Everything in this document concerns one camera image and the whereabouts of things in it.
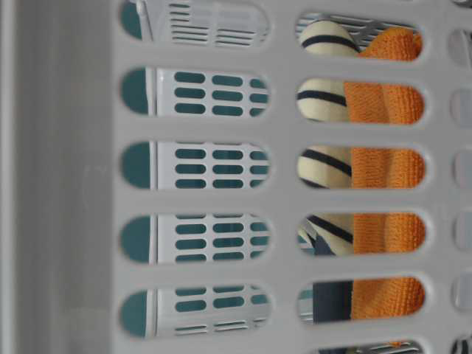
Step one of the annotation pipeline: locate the white plastic shopping basket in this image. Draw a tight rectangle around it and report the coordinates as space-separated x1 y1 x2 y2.
1 1 471 353

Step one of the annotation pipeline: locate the cream navy striped cloth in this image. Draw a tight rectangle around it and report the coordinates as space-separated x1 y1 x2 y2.
296 19 359 256

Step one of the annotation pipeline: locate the orange knitted cloth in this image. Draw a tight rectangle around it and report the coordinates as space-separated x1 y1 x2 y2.
344 27 426 320

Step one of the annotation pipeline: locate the dark navy cloth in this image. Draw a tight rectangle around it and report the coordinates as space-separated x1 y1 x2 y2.
313 235 353 324

